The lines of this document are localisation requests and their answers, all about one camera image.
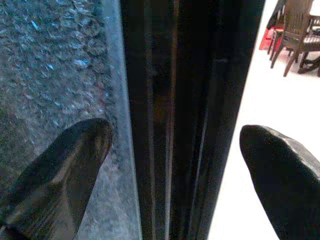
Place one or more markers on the dark wooden dining chair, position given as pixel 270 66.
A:
pixel 295 22
pixel 311 42

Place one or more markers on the red plastic crate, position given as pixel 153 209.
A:
pixel 265 40

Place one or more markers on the white top dining table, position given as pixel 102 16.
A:
pixel 315 7

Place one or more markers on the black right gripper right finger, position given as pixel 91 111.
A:
pixel 287 190

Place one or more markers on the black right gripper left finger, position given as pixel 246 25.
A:
pixel 60 175

